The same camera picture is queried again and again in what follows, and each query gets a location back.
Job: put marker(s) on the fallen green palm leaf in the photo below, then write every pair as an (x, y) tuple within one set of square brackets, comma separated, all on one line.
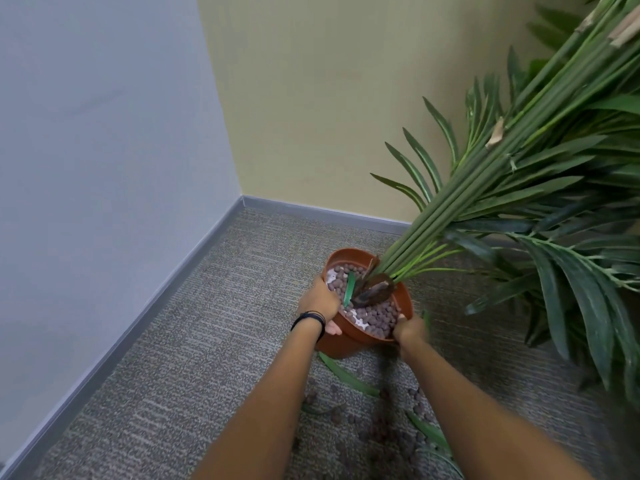
[(430, 432), (347, 377)]

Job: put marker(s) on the person's left hand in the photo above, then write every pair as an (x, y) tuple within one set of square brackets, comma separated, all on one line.
[(318, 301)]

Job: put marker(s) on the brown clay pebbles in pot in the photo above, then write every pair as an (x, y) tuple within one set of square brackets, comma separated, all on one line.
[(372, 314)]

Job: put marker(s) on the person's right forearm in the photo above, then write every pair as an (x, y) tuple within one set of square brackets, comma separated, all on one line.
[(480, 419)]

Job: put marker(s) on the person's left forearm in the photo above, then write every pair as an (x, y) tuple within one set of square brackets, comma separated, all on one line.
[(260, 404)]

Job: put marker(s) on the terracotta plastic plant pot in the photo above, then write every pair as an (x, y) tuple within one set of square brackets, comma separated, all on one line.
[(350, 339)]

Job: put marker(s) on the person's left thumb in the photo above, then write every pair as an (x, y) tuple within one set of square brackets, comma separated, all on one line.
[(333, 328)]

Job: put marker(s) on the person's right hand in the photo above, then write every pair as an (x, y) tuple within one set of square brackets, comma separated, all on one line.
[(410, 330)]

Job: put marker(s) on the spilled brown clay pebbles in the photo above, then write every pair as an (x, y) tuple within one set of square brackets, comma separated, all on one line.
[(370, 429)]

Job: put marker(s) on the grey baseboard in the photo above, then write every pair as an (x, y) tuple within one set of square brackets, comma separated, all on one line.
[(150, 314)]

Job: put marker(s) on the black wrist band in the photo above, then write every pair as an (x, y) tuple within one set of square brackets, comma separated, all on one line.
[(311, 318)]

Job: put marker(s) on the green artificial palm plant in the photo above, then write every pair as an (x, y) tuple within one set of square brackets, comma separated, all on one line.
[(525, 169)]

